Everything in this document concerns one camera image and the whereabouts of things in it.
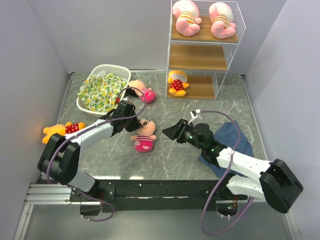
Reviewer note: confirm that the pink doll near basket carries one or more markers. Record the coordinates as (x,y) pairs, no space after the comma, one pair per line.
(139,89)

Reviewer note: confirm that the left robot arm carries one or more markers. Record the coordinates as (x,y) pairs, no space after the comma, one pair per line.
(60,158)

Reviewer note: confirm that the pink pig plush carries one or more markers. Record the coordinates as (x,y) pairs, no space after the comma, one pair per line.
(187,17)
(222,20)

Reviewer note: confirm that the white wire wooden shelf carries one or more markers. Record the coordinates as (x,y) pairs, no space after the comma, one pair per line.
(205,60)

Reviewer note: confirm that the pink striped doll front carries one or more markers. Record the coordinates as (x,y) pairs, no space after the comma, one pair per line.
(145,137)

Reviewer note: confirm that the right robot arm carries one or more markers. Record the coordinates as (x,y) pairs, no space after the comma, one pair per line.
(272,181)

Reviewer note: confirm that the lemon print cloth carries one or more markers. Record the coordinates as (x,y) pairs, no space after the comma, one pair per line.
(99,93)

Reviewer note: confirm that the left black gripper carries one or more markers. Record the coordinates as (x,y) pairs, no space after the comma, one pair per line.
(134,126)

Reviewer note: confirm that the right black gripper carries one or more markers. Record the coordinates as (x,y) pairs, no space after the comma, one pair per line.
(172,132)

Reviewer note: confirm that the blue checkered cloth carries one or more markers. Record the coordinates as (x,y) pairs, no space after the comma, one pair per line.
(227,135)

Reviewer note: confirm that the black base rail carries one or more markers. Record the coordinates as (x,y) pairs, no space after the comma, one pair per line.
(126,195)

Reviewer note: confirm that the orange bear plush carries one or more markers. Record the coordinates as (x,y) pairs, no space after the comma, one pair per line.
(61,129)
(178,82)

